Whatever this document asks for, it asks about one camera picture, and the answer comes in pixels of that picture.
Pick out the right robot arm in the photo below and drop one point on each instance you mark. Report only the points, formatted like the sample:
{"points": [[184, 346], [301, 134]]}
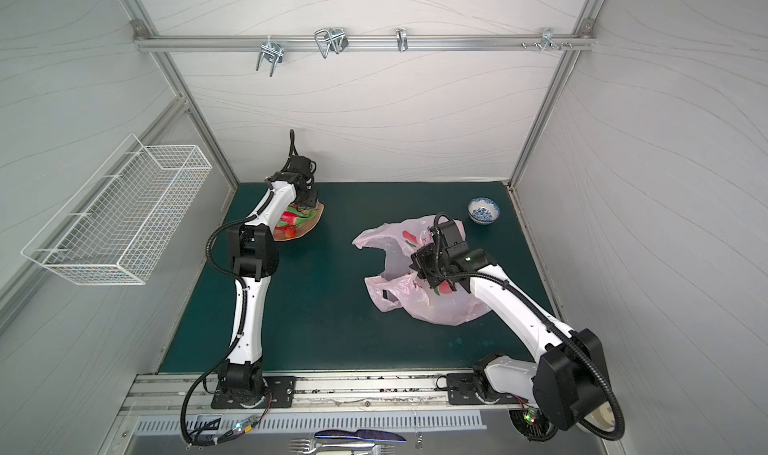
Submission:
{"points": [[567, 382]]}

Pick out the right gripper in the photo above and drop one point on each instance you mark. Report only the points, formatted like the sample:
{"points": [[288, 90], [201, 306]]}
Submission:
{"points": [[427, 269]]}

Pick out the aluminium cross rail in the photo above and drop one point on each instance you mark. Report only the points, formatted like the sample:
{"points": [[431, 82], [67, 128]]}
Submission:
{"points": [[357, 43]]}

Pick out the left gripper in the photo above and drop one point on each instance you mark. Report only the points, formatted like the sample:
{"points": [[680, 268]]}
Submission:
{"points": [[312, 197]]}

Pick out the blue white ceramic bowl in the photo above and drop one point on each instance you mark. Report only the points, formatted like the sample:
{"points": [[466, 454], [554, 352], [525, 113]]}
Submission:
{"points": [[483, 211]]}

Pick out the pink wavy fruit plate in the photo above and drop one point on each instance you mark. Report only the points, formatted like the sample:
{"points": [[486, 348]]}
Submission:
{"points": [[279, 236]]}

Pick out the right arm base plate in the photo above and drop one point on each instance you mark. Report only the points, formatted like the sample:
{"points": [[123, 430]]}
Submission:
{"points": [[463, 389]]}

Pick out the pink printed plastic bag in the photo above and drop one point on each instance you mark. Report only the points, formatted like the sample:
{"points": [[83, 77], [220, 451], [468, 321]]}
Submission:
{"points": [[400, 287]]}

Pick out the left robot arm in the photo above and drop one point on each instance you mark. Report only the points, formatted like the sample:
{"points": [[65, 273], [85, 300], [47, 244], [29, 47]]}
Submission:
{"points": [[246, 251]]}

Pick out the white wire basket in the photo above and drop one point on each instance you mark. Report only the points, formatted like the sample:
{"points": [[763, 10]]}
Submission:
{"points": [[114, 229]]}

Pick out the dark blue knife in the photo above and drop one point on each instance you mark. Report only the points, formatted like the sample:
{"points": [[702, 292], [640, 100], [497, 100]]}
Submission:
{"points": [[367, 435]]}

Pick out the pink dragon fruit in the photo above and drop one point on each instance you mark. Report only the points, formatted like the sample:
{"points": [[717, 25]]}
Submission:
{"points": [[295, 217]]}

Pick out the silver fork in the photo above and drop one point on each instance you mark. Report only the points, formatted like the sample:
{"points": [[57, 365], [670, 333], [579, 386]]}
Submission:
{"points": [[314, 446]]}

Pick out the metal hook clamp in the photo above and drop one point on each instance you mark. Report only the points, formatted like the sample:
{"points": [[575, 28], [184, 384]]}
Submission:
{"points": [[401, 40], [331, 40], [547, 42], [271, 55]]}

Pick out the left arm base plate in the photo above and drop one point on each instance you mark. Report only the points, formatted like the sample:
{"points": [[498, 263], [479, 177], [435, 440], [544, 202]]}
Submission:
{"points": [[273, 391]]}

